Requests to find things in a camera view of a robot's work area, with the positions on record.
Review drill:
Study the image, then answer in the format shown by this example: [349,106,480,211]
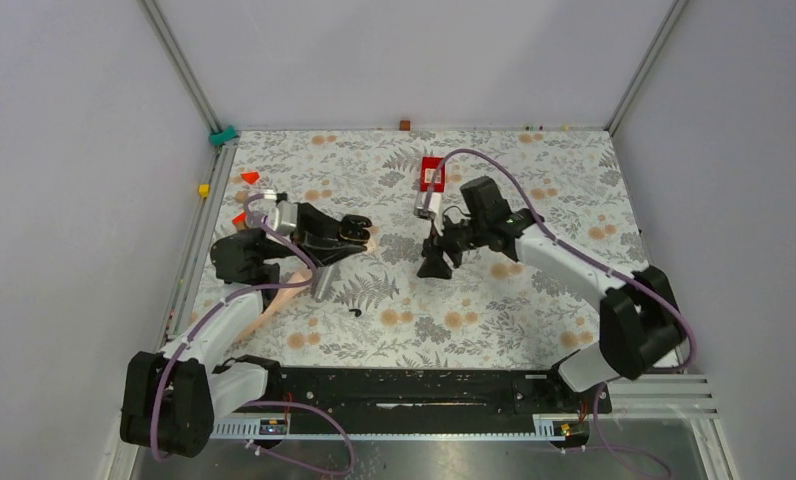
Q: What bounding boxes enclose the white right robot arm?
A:
[417,176,687,412]

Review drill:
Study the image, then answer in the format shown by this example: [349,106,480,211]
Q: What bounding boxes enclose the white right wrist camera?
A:
[413,191,442,220]

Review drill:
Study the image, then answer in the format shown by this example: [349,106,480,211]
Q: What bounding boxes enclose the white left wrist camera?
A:
[265,192,298,236]

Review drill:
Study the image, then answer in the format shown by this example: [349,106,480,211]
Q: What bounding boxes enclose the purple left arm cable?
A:
[150,192,356,478]

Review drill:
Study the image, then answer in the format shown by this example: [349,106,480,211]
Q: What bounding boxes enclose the red wedge block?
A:
[240,171,260,185]

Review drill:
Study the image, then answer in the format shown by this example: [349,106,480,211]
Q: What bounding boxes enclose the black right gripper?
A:
[418,213,488,282]

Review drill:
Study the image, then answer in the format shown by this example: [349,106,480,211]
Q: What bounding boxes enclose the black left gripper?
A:
[261,202,369,270]

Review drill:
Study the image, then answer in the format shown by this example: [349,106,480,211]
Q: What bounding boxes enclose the pink microphone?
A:
[235,269,313,342]

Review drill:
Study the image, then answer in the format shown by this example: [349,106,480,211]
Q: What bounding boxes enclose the floral table mat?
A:
[213,131,647,369]

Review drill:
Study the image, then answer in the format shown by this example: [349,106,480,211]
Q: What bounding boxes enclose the silver microphone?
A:
[312,264,339,302]

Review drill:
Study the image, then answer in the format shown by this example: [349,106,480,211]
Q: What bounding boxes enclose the small coloured beads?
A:
[523,124,572,132]

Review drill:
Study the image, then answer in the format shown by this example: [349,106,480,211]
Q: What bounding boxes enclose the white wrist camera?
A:
[265,192,298,236]
[413,191,442,220]

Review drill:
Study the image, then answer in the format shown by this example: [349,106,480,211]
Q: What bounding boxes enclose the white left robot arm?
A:
[119,199,373,459]

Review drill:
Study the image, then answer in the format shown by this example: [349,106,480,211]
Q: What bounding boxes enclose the teal block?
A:
[208,125,238,148]

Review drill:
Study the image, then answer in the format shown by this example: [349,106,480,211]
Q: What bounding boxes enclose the white slotted cable duct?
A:
[210,411,574,441]

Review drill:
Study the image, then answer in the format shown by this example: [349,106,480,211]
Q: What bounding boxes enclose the black earbud charging case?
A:
[339,215,373,243]

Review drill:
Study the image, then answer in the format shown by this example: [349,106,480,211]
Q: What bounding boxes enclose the aluminium corner rail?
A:
[138,1,221,347]
[604,0,690,137]

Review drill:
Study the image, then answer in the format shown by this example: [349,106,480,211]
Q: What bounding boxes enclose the aluminium corner rail right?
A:
[604,0,690,137]

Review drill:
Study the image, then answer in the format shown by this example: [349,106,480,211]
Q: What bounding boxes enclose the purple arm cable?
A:
[423,148,699,478]
[150,192,356,478]

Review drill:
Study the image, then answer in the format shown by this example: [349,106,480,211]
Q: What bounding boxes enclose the red box with label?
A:
[419,156,446,193]

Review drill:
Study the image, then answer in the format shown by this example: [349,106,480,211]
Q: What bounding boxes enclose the red block near microphones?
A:
[231,212,247,227]

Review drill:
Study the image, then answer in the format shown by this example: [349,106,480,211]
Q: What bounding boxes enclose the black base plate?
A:
[220,354,615,437]

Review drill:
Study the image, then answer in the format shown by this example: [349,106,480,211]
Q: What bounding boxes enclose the aluminium corner rail left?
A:
[138,1,221,347]

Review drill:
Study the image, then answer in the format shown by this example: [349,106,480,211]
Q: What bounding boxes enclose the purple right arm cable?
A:
[423,148,699,478]

